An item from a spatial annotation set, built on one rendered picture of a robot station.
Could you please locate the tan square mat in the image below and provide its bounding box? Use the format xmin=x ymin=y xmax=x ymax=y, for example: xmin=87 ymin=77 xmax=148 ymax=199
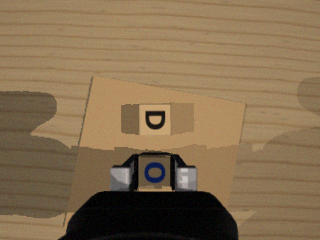
xmin=64 ymin=76 xmax=245 ymax=229

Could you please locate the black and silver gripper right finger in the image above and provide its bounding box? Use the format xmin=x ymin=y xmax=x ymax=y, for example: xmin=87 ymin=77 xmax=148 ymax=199
xmin=170 ymin=154 xmax=197 ymax=191

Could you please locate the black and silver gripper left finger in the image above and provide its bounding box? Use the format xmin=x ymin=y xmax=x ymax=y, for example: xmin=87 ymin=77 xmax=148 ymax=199
xmin=110 ymin=154 xmax=140 ymax=191

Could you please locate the wooden letter block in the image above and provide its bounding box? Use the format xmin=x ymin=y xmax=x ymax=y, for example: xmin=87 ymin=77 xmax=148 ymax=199
xmin=139 ymin=103 xmax=172 ymax=136
xmin=138 ymin=152 xmax=172 ymax=189

